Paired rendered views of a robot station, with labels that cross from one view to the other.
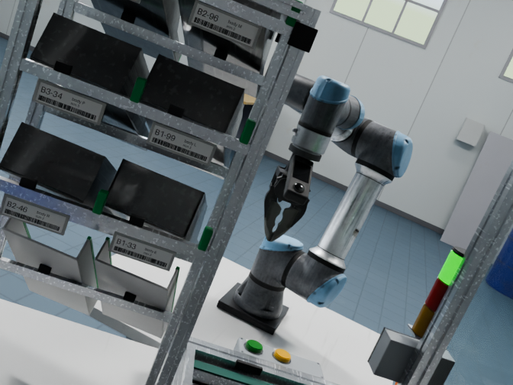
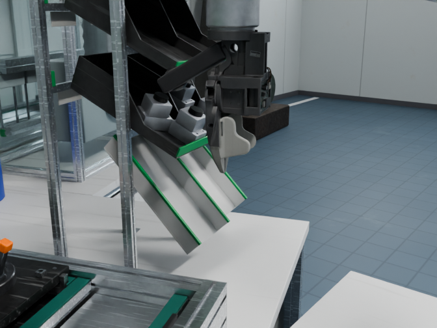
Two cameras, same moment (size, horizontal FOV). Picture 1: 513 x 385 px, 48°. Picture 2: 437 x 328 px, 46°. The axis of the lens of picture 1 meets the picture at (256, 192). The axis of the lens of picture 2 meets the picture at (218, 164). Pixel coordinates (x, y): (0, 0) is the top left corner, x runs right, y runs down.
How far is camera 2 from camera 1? 1.70 m
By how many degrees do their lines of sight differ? 110
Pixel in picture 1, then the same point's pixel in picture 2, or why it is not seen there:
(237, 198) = (38, 43)
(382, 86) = not seen: outside the picture
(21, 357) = (218, 257)
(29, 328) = (261, 259)
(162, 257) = (61, 96)
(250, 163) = (35, 15)
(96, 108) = not seen: hidden behind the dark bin
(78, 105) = not seen: hidden behind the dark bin
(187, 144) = (60, 17)
